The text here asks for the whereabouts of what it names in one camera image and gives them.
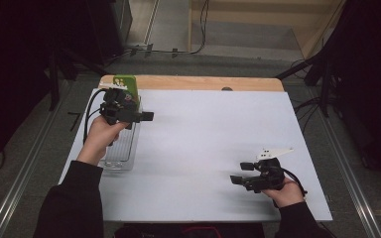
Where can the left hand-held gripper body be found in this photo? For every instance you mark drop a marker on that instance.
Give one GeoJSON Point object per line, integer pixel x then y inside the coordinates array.
{"type": "Point", "coordinates": [115, 110]}

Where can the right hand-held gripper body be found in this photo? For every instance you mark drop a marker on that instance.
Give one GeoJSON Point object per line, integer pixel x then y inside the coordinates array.
{"type": "Point", "coordinates": [268, 178]}

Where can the green printed phone case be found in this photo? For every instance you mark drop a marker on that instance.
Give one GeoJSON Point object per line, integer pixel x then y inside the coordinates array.
{"type": "Point", "coordinates": [128, 82]}

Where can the clear plastic bin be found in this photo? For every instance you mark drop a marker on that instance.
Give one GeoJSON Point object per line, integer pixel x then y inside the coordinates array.
{"type": "Point", "coordinates": [124, 148]}

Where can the person's right hand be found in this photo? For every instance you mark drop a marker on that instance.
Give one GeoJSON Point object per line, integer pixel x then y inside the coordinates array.
{"type": "Point", "coordinates": [287, 195]}

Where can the person's left hand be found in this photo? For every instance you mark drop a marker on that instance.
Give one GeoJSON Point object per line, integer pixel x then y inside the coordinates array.
{"type": "Point", "coordinates": [96, 142]}

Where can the white table mat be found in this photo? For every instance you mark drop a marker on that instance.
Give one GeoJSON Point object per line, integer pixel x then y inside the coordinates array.
{"type": "Point", "coordinates": [195, 148]}

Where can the black stand legs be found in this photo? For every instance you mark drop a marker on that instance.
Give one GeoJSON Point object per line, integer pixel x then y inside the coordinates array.
{"type": "Point", "coordinates": [325, 89]}
{"type": "Point", "coordinates": [53, 82]}

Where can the black curtain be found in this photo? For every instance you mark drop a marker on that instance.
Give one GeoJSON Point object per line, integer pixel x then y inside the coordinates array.
{"type": "Point", "coordinates": [370, 82]}
{"type": "Point", "coordinates": [13, 66]}

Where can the metal floor rail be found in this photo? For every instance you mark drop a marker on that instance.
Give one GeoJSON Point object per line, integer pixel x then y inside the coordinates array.
{"type": "Point", "coordinates": [23, 172]}
{"type": "Point", "coordinates": [350, 175]}

